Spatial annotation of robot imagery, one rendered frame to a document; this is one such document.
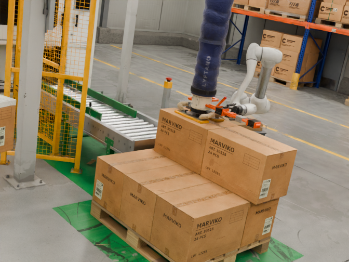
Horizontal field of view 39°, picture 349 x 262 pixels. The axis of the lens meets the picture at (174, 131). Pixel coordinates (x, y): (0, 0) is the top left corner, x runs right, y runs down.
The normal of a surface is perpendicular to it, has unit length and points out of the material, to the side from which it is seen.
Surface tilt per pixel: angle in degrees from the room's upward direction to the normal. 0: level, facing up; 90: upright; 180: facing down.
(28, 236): 0
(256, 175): 90
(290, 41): 89
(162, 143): 90
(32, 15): 90
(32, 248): 0
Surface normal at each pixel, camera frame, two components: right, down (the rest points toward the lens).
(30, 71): 0.66, 0.32
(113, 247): 0.15, -0.94
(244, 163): -0.73, 0.09
